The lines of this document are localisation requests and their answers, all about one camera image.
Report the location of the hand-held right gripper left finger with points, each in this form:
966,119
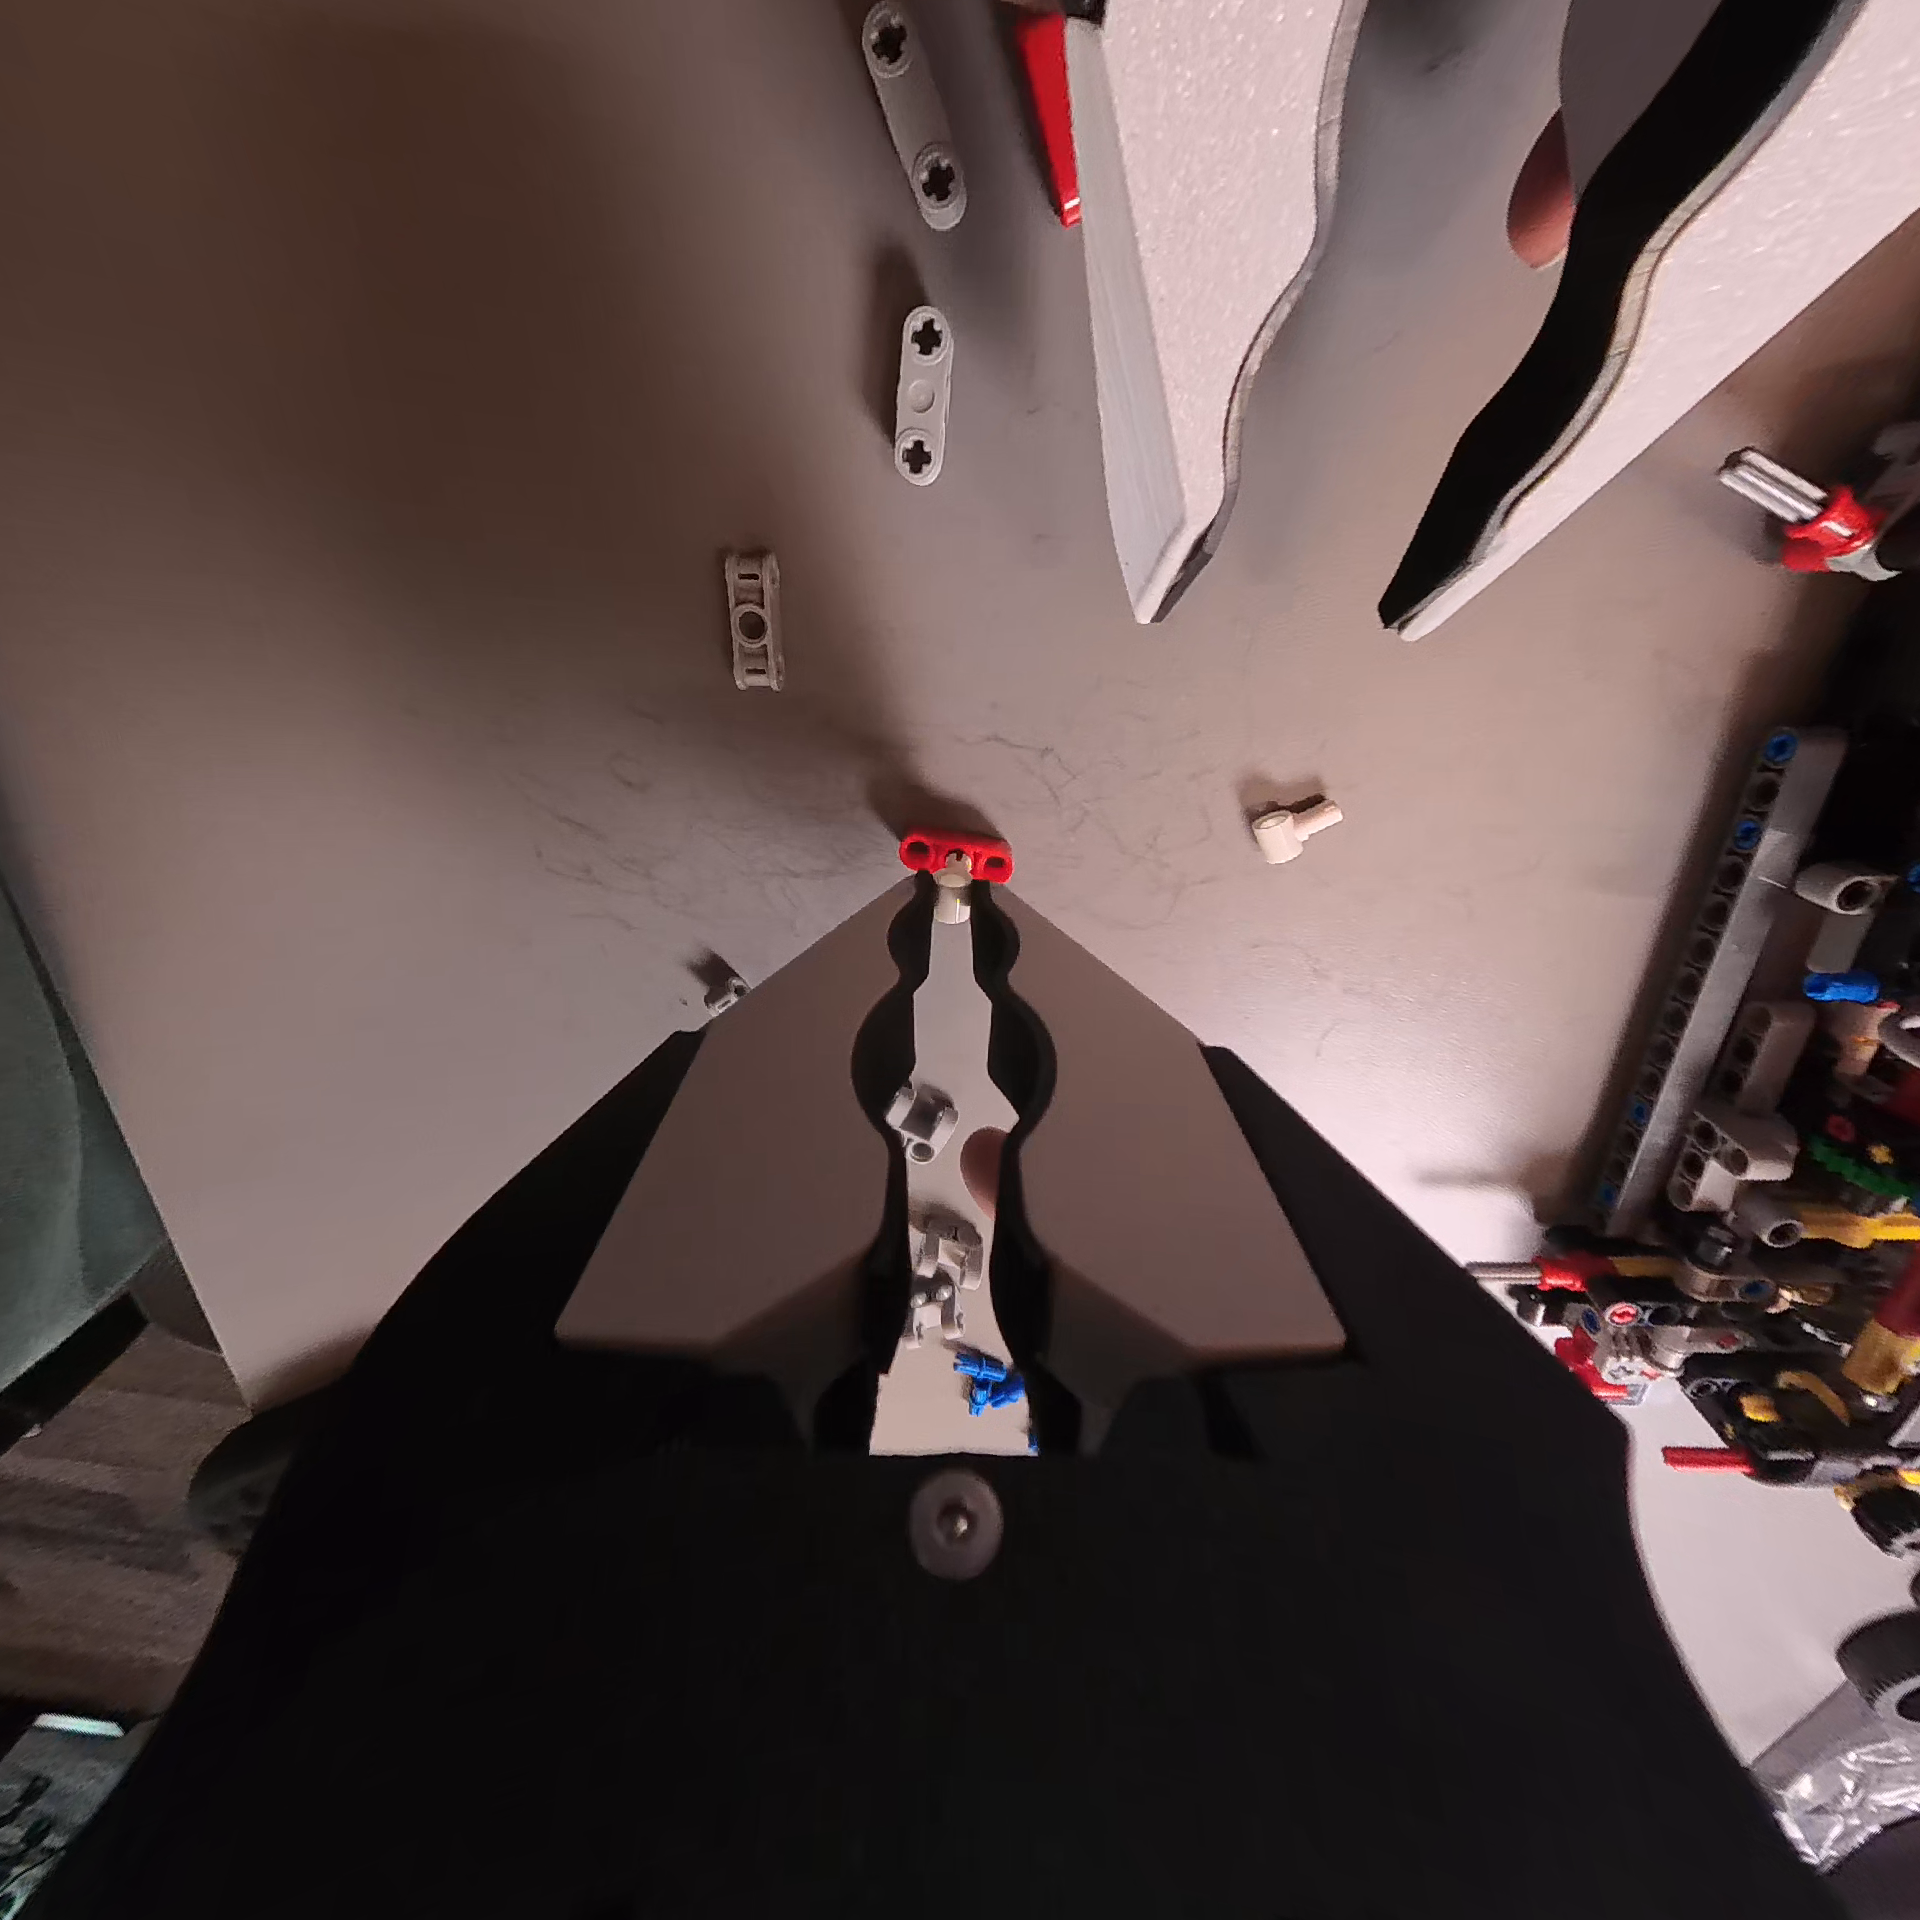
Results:
720,1201

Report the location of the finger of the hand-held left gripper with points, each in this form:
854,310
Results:
1201,225
1771,225

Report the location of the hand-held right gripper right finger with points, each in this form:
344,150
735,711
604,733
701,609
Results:
1185,1201

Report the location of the person's left hand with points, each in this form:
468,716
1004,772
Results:
1543,195

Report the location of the toy brick car chassis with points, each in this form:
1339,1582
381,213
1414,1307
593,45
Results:
1724,1170

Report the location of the person's green sweatshirt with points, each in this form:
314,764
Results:
61,1170

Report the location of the black toy tyre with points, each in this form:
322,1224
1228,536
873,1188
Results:
1882,1664

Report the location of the clear plastic bag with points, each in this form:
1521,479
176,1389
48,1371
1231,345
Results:
1845,1801

